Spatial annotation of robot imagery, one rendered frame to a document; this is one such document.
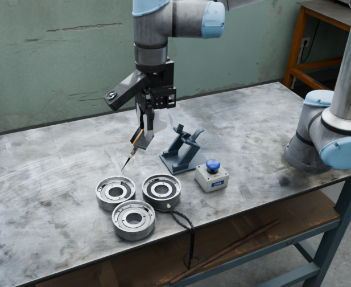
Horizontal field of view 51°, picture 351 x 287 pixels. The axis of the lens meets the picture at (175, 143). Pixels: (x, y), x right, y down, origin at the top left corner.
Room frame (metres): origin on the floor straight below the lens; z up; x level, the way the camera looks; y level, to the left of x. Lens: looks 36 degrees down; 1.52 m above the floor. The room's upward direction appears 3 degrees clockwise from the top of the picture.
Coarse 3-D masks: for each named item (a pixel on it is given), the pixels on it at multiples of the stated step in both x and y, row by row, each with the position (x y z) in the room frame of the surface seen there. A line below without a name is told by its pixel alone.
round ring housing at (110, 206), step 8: (112, 176) 0.77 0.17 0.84; (120, 176) 0.77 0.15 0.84; (104, 184) 0.75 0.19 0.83; (128, 184) 0.75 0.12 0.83; (96, 192) 0.70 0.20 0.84; (112, 192) 0.73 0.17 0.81; (120, 192) 0.74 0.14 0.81; (104, 200) 0.67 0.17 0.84; (128, 200) 0.68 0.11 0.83; (104, 208) 0.68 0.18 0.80; (112, 208) 0.67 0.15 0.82
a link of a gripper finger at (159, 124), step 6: (144, 114) 0.77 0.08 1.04; (156, 114) 0.77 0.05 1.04; (144, 120) 0.77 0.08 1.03; (156, 120) 0.77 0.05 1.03; (162, 120) 0.78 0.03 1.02; (144, 126) 0.77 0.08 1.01; (156, 126) 0.77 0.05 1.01; (162, 126) 0.78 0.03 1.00; (144, 132) 0.77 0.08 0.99; (150, 132) 0.76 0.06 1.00; (156, 132) 0.77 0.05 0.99; (150, 138) 0.76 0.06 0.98
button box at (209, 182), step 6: (198, 168) 0.81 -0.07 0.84; (204, 168) 0.81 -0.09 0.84; (222, 168) 0.82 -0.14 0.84; (198, 174) 0.81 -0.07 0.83; (204, 174) 0.79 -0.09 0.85; (210, 174) 0.79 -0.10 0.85; (216, 174) 0.79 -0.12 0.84; (222, 174) 0.79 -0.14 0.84; (228, 174) 0.79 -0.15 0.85; (198, 180) 0.80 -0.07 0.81; (204, 180) 0.77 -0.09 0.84; (210, 180) 0.76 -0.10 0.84; (216, 180) 0.77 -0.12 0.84; (222, 180) 0.78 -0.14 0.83; (228, 180) 0.79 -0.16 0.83; (204, 186) 0.77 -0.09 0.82; (210, 186) 0.76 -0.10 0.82; (216, 186) 0.77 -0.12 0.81; (222, 186) 0.78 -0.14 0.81
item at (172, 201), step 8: (152, 176) 0.78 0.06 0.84; (160, 176) 0.78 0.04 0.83; (168, 176) 0.78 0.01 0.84; (144, 184) 0.75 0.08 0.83; (160, 184) 0.75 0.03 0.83; (168, 184) 0.75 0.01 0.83; (176, 184) 0.76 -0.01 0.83; (144, 192) 0.71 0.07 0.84; (152, 192) 0.72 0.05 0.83; (168, 192) 0.72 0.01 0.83; (176, 192) 0.73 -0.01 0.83; (152, 200) 0.69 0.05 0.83; (160, 200) 0.68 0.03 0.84; (168, 200) 0.69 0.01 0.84; (176, 200) 0.70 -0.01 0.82; (160, 208) 0.69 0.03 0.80
